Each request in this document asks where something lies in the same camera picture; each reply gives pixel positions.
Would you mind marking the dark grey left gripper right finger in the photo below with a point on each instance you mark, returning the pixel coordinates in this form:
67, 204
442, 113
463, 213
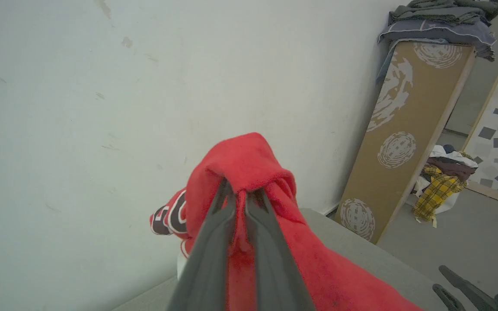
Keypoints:
275, 268

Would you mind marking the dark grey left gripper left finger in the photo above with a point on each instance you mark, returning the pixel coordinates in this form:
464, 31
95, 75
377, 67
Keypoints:
205, 268

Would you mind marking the red jersey with white trim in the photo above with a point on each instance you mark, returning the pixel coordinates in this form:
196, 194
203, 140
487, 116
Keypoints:
249, 164

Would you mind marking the maroon garment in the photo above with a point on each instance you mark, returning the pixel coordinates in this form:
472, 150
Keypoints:
452, 167

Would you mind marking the grey fabric sofa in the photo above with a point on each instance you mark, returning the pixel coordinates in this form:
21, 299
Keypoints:
361, 255

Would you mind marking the pile of laundry with yellow plaid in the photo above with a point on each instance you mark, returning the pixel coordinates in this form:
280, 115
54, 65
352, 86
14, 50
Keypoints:
448, 203

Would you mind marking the yellow plaid shirt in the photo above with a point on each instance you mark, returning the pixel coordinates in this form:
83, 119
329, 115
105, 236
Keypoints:
437, 192

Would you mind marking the brown board with white prints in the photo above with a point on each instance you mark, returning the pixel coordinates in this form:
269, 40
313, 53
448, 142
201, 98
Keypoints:
409, 129

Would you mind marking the blue-grey folded blanket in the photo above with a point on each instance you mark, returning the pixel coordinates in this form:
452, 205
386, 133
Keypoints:
439, 32

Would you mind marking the dark grey folded blanket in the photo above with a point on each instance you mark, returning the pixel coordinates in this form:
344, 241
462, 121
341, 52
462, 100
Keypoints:
443, 11

